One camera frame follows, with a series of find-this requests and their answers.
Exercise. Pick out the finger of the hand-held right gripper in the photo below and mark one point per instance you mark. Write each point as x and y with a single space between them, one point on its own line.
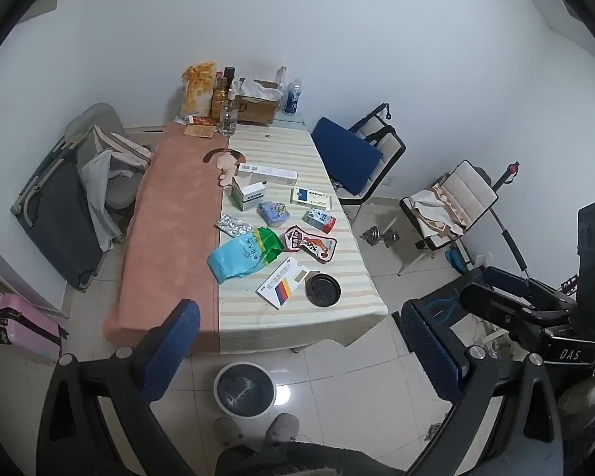
501 307
505 277

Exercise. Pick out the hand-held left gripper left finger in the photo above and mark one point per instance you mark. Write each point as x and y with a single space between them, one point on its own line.
168 347

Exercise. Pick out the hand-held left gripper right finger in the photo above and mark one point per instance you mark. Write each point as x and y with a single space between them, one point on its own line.
431 357

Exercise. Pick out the white bin with black liner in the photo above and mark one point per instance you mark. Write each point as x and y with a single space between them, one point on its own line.
243 389

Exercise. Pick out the green and blue plastic bag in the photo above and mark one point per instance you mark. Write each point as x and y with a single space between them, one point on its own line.
238 258

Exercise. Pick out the white box with coloured stripes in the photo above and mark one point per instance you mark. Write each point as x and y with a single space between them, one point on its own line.
282 285

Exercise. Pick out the silver blister pill pack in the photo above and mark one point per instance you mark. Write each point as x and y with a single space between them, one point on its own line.
234 226

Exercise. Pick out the blue packet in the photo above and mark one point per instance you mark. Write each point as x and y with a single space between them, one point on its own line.
272 214

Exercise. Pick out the red snack pouch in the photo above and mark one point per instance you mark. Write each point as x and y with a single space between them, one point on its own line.
302 240

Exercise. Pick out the small blue drink carton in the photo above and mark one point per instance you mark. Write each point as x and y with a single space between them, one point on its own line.
320 220

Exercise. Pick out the white medicine box blue panel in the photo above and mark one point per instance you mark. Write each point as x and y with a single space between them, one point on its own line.
311 199

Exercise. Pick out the person's right forearm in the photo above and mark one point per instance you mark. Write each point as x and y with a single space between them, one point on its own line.
585 406

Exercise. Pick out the blue item under chair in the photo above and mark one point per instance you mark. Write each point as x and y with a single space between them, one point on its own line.
456 260

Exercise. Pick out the white padded chair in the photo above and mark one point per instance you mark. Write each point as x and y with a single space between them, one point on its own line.
468 183

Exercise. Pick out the beige cloth bag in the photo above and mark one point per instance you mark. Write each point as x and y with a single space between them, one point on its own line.
431 208

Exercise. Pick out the grey fuzzy slipper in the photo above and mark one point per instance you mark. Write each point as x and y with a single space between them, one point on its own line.
228 431
282 426

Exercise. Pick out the black exercise bar red knob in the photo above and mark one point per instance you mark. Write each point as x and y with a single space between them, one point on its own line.
511 169

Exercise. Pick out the pink towel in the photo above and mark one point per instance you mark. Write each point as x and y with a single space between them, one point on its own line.
168 238

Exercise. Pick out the striped tablecloth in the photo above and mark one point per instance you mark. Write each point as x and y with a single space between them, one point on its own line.
352 277

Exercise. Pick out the black round lid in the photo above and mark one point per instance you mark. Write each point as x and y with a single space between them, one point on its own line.
322 290

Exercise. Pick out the metal dumbbell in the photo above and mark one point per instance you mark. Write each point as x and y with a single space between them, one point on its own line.
377 235

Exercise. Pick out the pink suitcase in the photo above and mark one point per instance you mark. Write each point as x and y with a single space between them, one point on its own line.
20 322

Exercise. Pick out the person's dark fleece clothing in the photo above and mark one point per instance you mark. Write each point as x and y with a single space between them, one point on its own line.
287 461

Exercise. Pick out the dark folding cot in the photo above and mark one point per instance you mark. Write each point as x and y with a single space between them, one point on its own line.
59 218

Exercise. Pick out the green and white medicine box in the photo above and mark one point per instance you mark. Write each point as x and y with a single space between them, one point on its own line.
250 197

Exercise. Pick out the chair with blue cushion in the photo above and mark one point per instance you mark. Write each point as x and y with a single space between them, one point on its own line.
386 139

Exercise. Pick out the white garment on chair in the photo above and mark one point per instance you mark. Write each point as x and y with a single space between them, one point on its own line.
99 173

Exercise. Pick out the peach bear figure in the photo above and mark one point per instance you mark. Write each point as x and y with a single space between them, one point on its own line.
226 161

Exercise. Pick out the long white box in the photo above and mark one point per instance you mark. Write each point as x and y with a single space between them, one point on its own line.
272 173

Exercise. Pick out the blue cushion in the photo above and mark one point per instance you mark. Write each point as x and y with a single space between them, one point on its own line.
344 153

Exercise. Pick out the red packet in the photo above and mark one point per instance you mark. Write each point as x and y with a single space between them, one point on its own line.
203 120

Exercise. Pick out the clear glass bottle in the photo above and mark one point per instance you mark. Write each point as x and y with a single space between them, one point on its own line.
228 121

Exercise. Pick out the grey chair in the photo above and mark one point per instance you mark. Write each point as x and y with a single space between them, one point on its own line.
94 124

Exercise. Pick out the amber glass bottle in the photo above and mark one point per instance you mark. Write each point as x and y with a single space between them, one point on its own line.
220 99

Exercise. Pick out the yellow snack bag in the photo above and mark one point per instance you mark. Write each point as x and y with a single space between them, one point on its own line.
198 89

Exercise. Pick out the water bottle with blue label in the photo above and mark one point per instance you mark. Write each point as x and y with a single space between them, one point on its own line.
292 99

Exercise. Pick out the dark bottle with black cap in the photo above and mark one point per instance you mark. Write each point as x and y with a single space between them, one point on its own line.
229 75

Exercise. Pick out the tall clear bottle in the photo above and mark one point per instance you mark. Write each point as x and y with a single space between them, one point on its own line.
281 77

